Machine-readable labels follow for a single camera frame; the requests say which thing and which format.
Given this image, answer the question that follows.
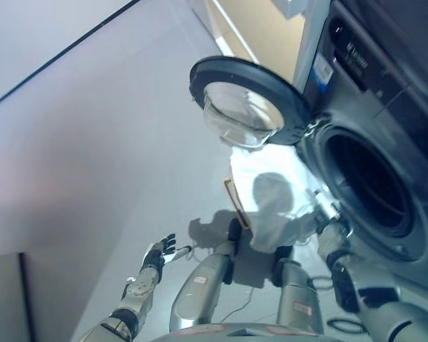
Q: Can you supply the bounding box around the silver left robot leg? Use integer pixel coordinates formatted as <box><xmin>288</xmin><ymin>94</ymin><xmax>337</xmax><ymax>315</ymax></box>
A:
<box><xmin>168</xmin><ymin>240</ymin><xmax>236</xmax><ymax>331</ymax></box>

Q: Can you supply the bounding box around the black left robot foot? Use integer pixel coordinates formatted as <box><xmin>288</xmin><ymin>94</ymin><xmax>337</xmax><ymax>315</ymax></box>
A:
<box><xmin>227</xmin><ymin>217</ymin><xmax>243</xmax><ymax>243</ymax></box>

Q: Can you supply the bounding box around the silver right robot leg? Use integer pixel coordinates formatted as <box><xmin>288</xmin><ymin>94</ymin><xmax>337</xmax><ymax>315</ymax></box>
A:
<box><xmin>276</xmin><ymin>259</ymin><xmax>325</xmax><ymax>334</ymax></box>

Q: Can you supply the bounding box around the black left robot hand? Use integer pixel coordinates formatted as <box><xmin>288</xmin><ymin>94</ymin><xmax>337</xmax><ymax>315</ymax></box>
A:
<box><xmin>141</xmin><ymin>233</ymin><xmax>193</xmax><ymax>274</ymax></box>

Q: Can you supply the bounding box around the silver robot leg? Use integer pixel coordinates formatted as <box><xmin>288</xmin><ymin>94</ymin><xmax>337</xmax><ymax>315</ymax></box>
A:
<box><xmin>168</xmin><ymin>240</ymin><xmax>236</xmax><ymax>331</ymax></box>
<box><xmin>276</xmin><ymin>259</ymin><xmax>325</xmax><ymax>334</ymax></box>

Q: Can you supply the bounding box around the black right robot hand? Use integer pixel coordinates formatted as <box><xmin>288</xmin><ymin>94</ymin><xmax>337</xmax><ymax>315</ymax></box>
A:
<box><xmin>305</xmin><ymin>187</ymin><xmax>343</xmax><ymax>229</ymax></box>

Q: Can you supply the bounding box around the black floor cable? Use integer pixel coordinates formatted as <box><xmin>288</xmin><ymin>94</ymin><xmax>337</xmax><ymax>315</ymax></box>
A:
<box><xmin>326</xmin><ymin>315</ymin><xmax>365</xmax><ymax>334</ymax></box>

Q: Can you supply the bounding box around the blue rectangular sticker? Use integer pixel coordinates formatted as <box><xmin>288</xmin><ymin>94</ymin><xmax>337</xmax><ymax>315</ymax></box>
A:
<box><xmin>312</xmin><ymin>53</ymin><xmax>335</xmax><ymax>86</ymax></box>

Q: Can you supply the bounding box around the silver robot torso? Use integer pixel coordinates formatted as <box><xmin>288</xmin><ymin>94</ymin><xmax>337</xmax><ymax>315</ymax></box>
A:
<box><xmin>163</xmin><ymin>313</ymin><xmax>325</xmax><ymax>342</ymax></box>

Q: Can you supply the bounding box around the round washing machine door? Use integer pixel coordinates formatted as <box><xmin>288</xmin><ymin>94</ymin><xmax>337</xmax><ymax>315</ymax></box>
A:
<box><xmin>188</xmin><ymin>56</ymin><xmax>312</xmax><ymax>150</ymax></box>

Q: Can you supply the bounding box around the white cloth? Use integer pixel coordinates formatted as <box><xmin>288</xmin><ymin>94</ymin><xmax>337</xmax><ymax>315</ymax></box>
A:
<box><xmin>229</xmin><ymin>144</ymin><xmax>329</xmax><ymax>252</ymax></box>

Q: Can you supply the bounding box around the grey front-load washing machine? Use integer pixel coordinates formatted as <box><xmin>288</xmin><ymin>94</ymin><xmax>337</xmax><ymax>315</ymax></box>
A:
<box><xmin>294</xmin><ymin>0</ymin><xmax>428</xmax><ymax>314</ymax></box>

